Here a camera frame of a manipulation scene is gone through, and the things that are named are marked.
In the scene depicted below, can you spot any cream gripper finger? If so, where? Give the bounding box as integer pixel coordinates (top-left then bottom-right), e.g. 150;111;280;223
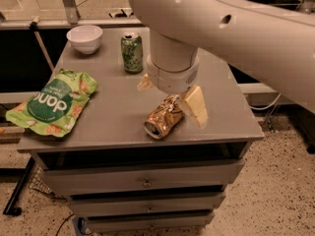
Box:
137;74;153;91
180;86;208;129

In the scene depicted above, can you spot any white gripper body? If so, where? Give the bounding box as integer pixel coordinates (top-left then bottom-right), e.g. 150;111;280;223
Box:
147;57;199;94

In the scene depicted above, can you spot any crushed orange soda can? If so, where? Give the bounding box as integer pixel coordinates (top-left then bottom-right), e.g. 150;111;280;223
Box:
144;95;184;140

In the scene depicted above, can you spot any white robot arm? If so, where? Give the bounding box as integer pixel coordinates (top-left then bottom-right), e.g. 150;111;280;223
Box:
129;0;315;127

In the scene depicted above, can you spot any green soda can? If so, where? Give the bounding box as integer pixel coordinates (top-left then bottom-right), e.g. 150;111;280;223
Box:
121;31;143;74

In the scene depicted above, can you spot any white bowl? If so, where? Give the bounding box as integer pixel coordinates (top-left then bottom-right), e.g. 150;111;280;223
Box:
66;26;102;54

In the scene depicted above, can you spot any green snack bag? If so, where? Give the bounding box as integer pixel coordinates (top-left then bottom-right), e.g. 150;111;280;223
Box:
6;69;97;138

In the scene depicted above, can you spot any grey drawer cabinet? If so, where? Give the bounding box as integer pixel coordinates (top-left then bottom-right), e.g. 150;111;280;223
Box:
19;29;264;223

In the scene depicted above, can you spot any middle grey drawer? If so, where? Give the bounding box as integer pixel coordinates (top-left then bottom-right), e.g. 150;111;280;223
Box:
70;192;225;217

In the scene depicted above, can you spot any grey drawer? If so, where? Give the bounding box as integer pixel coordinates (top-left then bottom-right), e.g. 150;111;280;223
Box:
41;159;244;196
70;192;225;217
88;212;214;232

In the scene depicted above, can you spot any bottom grey drawer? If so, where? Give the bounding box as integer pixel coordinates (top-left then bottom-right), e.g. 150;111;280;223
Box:
88;212;214;232

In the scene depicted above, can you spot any top grey drawer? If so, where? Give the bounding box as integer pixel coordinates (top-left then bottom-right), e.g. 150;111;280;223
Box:
41;159;244;196

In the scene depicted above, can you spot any black floor stand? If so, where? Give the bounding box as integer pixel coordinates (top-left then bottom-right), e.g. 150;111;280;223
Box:
2;158;34;216

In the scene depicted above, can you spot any white cable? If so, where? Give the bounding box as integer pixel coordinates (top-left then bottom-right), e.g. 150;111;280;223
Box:
248;91;284;112

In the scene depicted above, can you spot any metal frame rail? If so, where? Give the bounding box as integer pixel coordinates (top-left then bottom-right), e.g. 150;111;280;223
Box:
0;16;143;30

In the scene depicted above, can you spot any black floor cable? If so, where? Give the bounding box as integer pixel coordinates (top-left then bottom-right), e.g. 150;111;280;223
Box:
54;212;76;236

